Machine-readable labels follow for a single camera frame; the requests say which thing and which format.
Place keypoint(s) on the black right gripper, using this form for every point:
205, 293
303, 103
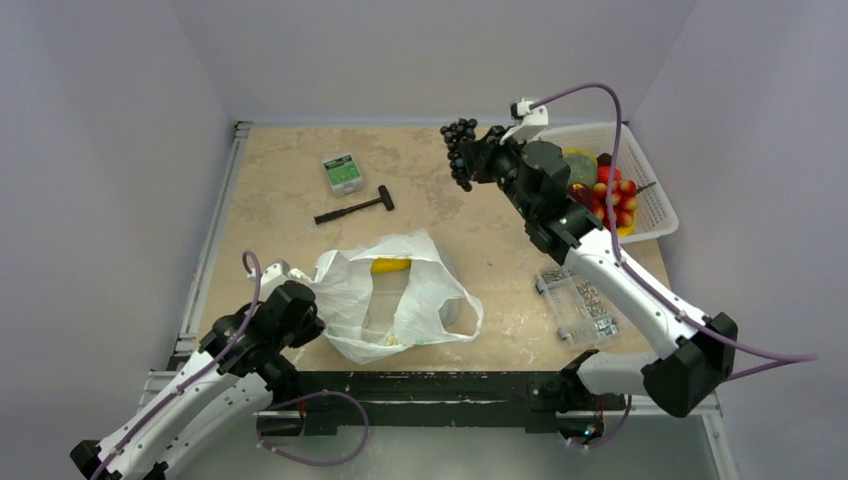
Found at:
484, 157

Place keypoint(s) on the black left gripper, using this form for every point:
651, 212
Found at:
313, 328

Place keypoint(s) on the white plastic shopping bag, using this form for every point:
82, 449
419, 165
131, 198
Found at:
371, 317

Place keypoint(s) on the dark fake grape bunch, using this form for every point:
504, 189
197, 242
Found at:
455, 135

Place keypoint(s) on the red fake cherry bunch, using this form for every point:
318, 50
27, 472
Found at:
624, 196

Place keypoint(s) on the yellow fake lemon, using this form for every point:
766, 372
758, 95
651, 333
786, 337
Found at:
390, 265
578, 151

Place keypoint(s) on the dark red fake apple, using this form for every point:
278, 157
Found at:
583, 194

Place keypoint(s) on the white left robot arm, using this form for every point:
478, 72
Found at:
237, 368

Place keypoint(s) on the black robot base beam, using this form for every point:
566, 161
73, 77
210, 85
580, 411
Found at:
535, 401

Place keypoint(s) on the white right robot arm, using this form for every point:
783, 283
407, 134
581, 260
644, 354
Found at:
690, 353

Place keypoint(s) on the yellow fake lemon in basket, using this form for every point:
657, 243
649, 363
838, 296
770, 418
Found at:
578, 151

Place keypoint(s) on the green fake melon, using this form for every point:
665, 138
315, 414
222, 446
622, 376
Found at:
583, 169

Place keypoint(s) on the red fake strawberry in basket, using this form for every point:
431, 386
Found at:
608, 174

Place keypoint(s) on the dark maroon fake fruit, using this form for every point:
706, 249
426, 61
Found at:
604, 160

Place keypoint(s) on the yellow fake banana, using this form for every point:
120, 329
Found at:
625, 222

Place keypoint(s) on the white plastic basket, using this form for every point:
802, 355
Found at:
655, 216

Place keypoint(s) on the clear compartment screw organizer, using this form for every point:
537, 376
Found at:
584, 317

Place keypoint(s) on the green labelled screw box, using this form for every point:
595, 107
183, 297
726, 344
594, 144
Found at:
343, 175

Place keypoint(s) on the black rubber mallet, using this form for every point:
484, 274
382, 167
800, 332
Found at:
384, 198

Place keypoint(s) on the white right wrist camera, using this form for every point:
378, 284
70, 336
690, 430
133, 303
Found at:
529, 121

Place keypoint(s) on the aluminium frame rail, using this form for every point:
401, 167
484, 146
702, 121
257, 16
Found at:
201, 279

